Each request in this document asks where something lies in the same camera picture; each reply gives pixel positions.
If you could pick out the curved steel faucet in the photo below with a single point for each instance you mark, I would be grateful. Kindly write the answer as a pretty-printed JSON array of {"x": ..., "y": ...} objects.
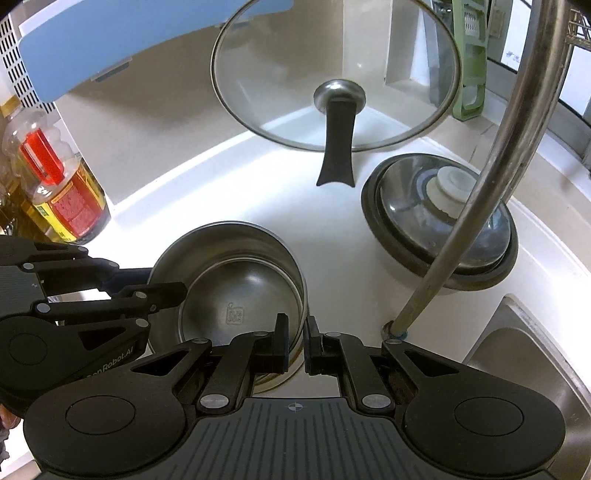
[{"x": 521, "y": 92}]

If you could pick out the deep steel pot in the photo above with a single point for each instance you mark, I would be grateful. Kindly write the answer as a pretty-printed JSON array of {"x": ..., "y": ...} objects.
[{"x": 221, "y": 240}]

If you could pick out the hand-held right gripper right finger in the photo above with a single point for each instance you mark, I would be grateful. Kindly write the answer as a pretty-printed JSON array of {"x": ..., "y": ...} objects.
[{"x": 311, "y": 346}]

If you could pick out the white perforated appliance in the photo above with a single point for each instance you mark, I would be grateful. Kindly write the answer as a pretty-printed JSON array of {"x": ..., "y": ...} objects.
[{"x": 9, "y": 55}]

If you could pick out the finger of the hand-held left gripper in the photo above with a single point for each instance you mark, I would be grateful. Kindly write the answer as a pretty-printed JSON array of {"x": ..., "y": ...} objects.
[
  {"x": 157, "y": 295},
  {"x": 129, "y": 278}
]

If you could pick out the steel sink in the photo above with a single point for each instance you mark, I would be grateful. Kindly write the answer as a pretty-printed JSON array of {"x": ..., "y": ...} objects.
[{"x": 545, "y": 369}]

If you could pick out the large dark oil jug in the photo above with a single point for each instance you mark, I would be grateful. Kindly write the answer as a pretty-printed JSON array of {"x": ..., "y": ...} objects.
[{"x": 7, "y": 184}]

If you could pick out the green plastic grater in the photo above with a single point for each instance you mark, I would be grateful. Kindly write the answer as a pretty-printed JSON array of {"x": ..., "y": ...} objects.
[{"x": 468, "y": 69}]

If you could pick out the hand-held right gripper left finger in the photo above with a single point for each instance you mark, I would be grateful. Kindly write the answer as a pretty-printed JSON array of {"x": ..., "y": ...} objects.
[{"x": 280, "y": 344}]

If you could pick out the steel bowl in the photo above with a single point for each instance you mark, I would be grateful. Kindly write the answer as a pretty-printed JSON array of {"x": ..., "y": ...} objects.
[{"x": 240, "y": 286}]

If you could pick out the blue cutting board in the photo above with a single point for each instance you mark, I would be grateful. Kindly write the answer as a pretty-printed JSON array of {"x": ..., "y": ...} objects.
[{"x": 92, "y": 50}]

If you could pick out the steel lid white knob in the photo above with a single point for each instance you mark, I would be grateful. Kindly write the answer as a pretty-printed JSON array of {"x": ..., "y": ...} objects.
[{"x": 411, "y": 217}]

